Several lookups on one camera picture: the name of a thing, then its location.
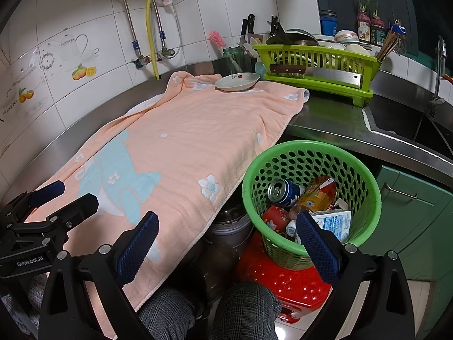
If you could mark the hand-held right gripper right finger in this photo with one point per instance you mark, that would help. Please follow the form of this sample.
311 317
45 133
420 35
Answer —
318 251

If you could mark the peach towel with blue print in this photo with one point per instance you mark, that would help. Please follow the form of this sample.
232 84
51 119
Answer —
177 131

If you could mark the metal pot with lid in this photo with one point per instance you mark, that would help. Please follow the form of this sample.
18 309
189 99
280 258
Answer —
230 226

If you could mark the person's leg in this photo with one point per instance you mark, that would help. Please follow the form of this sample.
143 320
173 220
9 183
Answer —
170 313
244 313

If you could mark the person's right leg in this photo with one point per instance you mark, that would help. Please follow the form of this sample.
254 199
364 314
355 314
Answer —
244 313

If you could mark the white plate with red print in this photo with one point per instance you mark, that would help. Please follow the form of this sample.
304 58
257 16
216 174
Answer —
236 81

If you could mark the bundle of chopsticks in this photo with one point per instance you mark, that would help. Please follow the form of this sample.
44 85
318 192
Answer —
387 46

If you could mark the person's left leg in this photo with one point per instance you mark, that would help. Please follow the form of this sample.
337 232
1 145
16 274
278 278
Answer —
170 313

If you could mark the striped bowl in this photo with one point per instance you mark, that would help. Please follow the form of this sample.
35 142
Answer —
345 36

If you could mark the blue lidded jar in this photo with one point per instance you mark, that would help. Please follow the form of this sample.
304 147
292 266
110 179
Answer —
328 23

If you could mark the metal faucet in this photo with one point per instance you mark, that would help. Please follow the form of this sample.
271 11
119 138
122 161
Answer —
439 74

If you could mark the yellow tea bottle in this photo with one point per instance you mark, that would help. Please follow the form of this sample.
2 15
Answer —
315 194

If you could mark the green glass jar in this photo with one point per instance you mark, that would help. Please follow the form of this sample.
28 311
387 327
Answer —
233 60

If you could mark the teal soap bottle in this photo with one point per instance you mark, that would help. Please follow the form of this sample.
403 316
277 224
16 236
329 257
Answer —
260 68

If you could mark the pink bottle brush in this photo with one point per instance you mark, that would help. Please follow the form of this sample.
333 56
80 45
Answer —
216 39

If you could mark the white blue milk carton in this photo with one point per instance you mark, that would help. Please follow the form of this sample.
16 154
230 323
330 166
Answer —
334 225

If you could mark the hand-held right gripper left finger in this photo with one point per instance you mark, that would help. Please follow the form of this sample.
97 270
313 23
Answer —
139 248

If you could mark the white bowl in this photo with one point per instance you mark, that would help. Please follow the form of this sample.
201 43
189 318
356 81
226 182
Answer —
355 49

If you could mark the fruit wall sticker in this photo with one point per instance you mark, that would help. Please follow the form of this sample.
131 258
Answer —
26 95

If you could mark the black pan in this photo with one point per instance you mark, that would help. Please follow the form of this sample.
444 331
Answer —
295 37

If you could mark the blue drink can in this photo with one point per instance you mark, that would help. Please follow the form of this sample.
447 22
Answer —
285 193

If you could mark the green plastic mesh basket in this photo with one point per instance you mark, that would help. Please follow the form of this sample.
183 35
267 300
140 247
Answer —
357 184

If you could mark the green cabinet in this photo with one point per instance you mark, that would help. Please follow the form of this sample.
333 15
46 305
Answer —
407 216

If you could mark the green plastic dish rack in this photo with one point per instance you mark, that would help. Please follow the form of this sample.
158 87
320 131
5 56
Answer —
318 56

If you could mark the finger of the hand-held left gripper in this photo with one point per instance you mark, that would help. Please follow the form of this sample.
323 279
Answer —
76 207
46 191

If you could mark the red plastic stool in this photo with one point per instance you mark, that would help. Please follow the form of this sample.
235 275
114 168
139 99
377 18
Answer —
283 278

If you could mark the person's left hand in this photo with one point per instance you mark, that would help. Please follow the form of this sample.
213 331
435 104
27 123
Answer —
35 292

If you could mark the red soda can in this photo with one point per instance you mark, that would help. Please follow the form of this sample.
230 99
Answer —
278 219

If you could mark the steel sink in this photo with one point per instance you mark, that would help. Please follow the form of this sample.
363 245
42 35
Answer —
407 120

